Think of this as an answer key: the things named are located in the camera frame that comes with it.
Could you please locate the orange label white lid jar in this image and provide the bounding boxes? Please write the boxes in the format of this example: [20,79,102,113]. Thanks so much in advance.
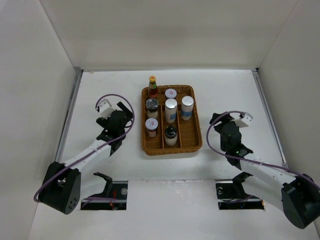
[145,118,159,138]

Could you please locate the clear lid salt grinder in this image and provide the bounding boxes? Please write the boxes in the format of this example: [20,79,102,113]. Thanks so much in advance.
[145,98,159,119]

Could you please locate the red sauce bottle yellow cap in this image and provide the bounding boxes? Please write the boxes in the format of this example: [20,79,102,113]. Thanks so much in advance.
[148,75,158,99]

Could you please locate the black cap salt grinder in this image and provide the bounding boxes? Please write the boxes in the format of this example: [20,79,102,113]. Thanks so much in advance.
[164,125,178,147]

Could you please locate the white peppercorn jar blue label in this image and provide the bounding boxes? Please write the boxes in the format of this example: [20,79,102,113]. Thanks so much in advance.
[165,98,178,124]

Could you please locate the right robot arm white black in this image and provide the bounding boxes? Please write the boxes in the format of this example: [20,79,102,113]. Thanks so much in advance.
[209,111,320,229]

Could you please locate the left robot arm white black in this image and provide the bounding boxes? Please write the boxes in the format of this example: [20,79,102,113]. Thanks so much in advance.
[34,99,135,215]

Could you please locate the brown wicker divided basket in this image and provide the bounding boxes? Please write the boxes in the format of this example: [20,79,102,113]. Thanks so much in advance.
[141,85,203,156]

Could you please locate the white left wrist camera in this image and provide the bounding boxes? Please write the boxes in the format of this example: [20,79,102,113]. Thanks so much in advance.
[97,98,115,119]

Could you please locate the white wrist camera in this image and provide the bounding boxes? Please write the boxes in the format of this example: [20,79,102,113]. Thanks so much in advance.
[97,98,115,119]
[232,112,253,128]

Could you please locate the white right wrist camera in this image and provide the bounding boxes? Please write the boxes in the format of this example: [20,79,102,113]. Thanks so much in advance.
[232,112,253,128]

